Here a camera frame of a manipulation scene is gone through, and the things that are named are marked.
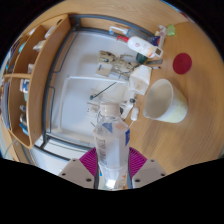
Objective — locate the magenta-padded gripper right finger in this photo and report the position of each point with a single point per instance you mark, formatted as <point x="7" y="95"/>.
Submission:
<point x="148" y="171"/>

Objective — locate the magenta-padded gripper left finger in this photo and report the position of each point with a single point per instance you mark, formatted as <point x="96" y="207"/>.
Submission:
<point x="75" y="171"/>

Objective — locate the clear plastic water bottle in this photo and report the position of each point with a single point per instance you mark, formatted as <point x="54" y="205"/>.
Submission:
<point x="111" y="146"/>

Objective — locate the small white mouse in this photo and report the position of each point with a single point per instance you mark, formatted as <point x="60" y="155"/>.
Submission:
<point x="134" y="114"/>

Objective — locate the cream ceramic mug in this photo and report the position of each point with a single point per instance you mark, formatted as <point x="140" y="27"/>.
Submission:
<point x="166" y="103"/>

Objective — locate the white paper bag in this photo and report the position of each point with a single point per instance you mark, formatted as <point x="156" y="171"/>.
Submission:
<point x="140" y="80"/>

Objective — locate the white desk lamp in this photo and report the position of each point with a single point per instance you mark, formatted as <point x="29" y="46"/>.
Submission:
<point x="96" y="79"/>

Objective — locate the wooden shelf unit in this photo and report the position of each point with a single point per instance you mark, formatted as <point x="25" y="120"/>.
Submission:
<point x="36" y="83"/>

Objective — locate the small wooden figure toy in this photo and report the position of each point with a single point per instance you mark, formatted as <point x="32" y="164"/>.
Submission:
<point x="115" y="63"/>

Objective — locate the flat round red coaster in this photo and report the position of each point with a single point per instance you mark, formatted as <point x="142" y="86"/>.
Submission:
<point x="182" y="63"/>

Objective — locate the white red-pump dispenser bottle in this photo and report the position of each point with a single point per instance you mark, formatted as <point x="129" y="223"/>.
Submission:
<point x="141" y="46"/>

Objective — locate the white pink packet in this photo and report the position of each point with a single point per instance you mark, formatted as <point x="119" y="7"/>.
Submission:
<point x="162" y="33"/>

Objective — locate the small green gel bottle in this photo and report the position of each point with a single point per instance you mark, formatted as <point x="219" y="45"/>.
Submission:
<point x="171" y="30"/>

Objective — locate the blue spray bottle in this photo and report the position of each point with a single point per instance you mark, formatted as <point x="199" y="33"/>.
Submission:
<point x="118" y="30"/>

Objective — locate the grey metal desk frame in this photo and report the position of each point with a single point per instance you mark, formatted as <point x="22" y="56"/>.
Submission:
<point x="110" y="20"/>

